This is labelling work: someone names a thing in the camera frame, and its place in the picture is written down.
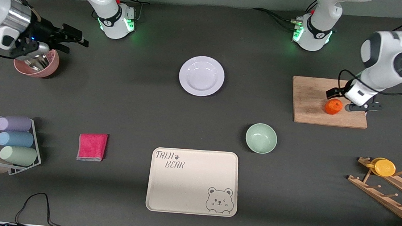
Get orange fruit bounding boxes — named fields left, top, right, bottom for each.
left=324, top=98, right=344, bottom=115

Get white round plate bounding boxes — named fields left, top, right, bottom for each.
left=177, top=54, right=227, bottom=99

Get pink bowl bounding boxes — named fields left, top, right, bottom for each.
left=12, top=46, right=61, bottom=80

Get metal scoop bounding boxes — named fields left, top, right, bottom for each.
left=23, top=50, right=55, bottom=73

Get wooden cutting board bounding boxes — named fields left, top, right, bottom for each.
left=289, top=76, right=371, bottom=129

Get yellow mug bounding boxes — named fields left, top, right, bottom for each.
left=365, top=156, right=397, bottom=178

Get purple cup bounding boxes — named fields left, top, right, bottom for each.
left=0, top=114, right=33, bottom=134

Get wooden mug rack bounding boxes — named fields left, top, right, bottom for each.
left=343, top=156, right=402, bottom=226

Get pale green bowl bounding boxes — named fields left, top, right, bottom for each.
left=244, top=122, right=279, bottom=155

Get blue cup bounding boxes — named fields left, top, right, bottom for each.
left=0, top=130, right=35, bottom=149

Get pink folded cloth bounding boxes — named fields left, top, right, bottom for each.
left=76, top=131, right=108, bottom=163

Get green cup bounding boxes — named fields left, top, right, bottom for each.
left=0, top=145, right=38, bottom=167

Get cream tray with bear print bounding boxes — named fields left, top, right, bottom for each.
left=145, top=145, right=242, bottom=218

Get black right arm base cables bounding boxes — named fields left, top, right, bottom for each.
left=111, top=0, right=151, bottom=25

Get black arm base cables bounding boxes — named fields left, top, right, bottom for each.
left=111, top=0, right=151, bottom=25
left=250, top=0, right=319, bottom=32

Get white wire cup rack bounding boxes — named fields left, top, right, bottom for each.
left=0, top=112, right=46, bottom=178

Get black left arm base cables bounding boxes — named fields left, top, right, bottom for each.
left=250, top=0, right=319, bottom=32

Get thin black table cable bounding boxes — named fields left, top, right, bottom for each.
left=15, top=191, right=70, bottom=226

